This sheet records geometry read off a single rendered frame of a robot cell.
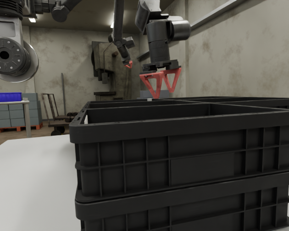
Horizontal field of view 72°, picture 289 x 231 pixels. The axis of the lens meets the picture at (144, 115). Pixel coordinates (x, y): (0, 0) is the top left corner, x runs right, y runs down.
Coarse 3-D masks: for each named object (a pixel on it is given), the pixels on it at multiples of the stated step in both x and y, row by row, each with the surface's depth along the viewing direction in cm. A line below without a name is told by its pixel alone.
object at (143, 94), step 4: (140, 92) 612; (144, 92) 590; (148, 92) 593; (160, 92) 568; (164, 92) 572; (168, 92) 576; (140, 96) 615; (144, 96) 591; (148, 96) 594; (152, 96) 598; (160, 96) 570; (164, 96) 574; (168, 96) 578
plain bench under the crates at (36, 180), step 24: (24, 144) 112; (48, 144) 110; (72, 144) 109; (0, 168) 76; (24, 168) 75; (48, 168) 74; (72, 168) 74; (0, 192) 57; (24, 192) 56; (48, 192) 56; (72, 192) 55; (0, 216) 46; (24, 216) 45; (48, 216) 45; (72, 216) 45
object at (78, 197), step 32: (256, 128) 34; (288, 128) 36; (96, 160) 28; (128, 160) 30; (160, 160) 30; (192, 160) 31; (224, 160) 33; (256, 160) 35; (288, 160) 37; (96, 192) 29; (128, 192) 29
